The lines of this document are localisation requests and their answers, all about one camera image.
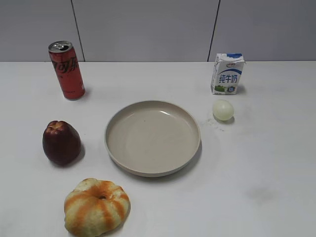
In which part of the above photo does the orange striped croissant bread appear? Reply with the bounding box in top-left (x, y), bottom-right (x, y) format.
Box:
top-left (64, 178), bottom-right (130, 237)

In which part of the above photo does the beige round plate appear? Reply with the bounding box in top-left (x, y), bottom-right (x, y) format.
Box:
top-left (104, 100), bottom-right (202, 178)

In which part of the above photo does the pale white egg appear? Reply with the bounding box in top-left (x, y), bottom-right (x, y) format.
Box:
top-left (212, 100), bottom-right (235, 121)

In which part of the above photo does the white milk carton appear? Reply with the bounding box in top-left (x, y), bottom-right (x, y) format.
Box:
top-left (210, 53), bottom-right (245, 95)

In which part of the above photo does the dark red apple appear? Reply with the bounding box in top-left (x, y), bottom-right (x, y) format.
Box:
top-left (42, 120), bottom-right (81, 166)

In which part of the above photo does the red cola can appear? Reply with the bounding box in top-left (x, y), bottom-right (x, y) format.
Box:
top-left (48, 40), bottom-right (85, 100)

